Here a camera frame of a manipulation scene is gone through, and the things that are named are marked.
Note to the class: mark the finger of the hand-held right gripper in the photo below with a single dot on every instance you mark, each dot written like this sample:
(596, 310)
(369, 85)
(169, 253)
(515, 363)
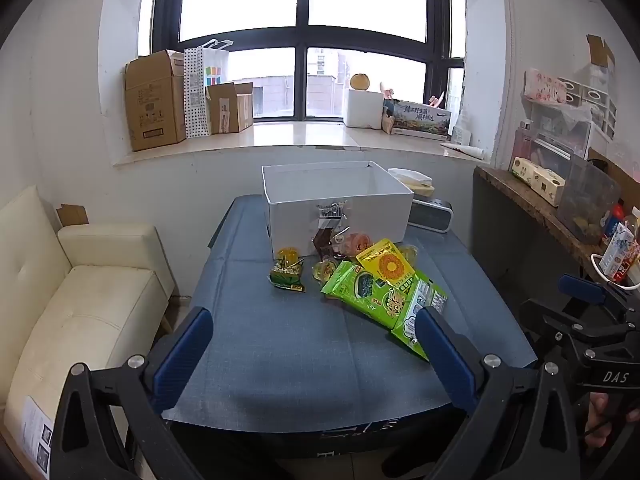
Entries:
(560, 325)
(582, 290)

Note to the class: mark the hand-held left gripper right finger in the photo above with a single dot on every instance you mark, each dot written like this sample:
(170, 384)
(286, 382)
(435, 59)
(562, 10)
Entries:
(445, 360)

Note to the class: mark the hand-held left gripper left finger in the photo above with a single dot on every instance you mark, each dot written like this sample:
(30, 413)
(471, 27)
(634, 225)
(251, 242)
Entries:
(182, 355)

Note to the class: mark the green white-backed snack packet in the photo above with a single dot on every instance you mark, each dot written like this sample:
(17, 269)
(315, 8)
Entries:
(431, 292)

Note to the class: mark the yellow sunflower snack packet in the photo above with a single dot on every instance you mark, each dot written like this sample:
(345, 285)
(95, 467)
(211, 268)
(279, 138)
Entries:
(387, 265)

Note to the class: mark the pale jelly cup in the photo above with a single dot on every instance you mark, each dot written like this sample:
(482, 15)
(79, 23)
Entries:
(409, 252)

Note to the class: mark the green seaweed snack packet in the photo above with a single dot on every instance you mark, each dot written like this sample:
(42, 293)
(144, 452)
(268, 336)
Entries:
(350, 285)

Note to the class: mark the small green snack packet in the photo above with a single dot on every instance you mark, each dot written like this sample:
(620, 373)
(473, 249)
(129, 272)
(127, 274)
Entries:
(287, 280)

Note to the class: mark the bright yellow jelly cup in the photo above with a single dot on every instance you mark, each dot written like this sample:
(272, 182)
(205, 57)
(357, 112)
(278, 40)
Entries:
(288, 256)

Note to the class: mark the pink jelly cup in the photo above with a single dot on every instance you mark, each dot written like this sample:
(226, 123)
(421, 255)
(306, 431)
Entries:
(356, 242)

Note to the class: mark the orange yellow jelly cup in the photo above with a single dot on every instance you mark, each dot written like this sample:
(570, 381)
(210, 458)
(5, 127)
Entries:
(325, 270)

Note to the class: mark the dark brown clear snack packet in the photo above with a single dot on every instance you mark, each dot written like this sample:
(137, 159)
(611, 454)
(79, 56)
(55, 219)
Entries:
(325, 237)

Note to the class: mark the white cardboard box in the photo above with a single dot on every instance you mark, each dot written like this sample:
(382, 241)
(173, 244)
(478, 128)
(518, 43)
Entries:
(300, 220)

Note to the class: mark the person's right hand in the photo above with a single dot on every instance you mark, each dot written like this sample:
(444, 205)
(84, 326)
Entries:
(602, 420)

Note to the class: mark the milk carton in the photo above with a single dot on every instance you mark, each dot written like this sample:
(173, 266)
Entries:
(615, 255)

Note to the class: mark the clear plastic container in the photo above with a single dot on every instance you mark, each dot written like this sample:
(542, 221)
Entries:
(590, 195)

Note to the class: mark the wooden shelf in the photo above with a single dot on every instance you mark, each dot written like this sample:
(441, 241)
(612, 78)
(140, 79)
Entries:
(525, 195)

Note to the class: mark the cream sofa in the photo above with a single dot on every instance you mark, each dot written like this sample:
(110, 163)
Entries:
(75, 310)

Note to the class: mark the patterned tissue box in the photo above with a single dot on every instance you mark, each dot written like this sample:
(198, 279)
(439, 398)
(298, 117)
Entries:
(537, 180)

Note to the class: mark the grey speaker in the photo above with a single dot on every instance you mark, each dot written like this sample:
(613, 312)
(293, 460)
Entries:
(430, 215)

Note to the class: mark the clear storage drawer unit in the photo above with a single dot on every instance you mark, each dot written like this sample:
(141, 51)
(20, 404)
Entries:
(555, 135)

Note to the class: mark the white paper label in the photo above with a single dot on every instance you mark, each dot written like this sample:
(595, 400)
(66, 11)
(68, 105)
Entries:
(37, 427)

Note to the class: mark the cardboard piece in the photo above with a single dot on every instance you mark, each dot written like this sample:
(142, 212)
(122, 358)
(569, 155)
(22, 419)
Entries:
(74, 215)

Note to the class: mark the white tube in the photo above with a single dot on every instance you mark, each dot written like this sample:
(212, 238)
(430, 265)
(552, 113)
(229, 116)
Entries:
(465, 151)

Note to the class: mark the plastic bag with food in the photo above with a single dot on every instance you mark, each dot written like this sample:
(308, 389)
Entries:
(412, 180)

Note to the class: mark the white drawer organiser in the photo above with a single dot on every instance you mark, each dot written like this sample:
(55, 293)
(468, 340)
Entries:
(595, 100)

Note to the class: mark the pink floral packet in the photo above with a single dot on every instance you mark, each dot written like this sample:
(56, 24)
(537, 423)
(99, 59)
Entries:
(545, 87)

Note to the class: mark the colourful printed box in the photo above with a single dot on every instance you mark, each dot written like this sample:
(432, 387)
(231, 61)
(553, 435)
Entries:
(420, 120)

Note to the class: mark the pink toy figure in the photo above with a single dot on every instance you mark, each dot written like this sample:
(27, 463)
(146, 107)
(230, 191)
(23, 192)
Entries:
(437, 100)
(386, 91)

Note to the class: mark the small wooden holder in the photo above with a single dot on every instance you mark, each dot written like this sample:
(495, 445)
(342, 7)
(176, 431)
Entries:
(387, 122)

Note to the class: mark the small open cardboard box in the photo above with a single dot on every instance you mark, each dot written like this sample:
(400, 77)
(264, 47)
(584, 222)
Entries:
(225, 110)

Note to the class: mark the large cardboard box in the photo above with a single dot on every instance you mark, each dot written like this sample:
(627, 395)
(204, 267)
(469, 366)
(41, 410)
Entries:
(152, 105)

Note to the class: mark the dotted white paper bag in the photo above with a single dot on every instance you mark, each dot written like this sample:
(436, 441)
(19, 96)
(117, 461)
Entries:
(197, 100)

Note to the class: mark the white foam box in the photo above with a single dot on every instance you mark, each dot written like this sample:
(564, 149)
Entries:
(362, 110)

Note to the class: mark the yellow pomelo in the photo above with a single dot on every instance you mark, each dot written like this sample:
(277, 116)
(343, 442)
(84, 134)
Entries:
(359, 81)

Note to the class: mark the cardboard flap on wall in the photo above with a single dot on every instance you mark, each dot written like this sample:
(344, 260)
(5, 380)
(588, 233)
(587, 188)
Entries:
(600, 52)

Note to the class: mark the black window frame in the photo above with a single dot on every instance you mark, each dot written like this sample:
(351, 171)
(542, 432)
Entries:
(300, 35)

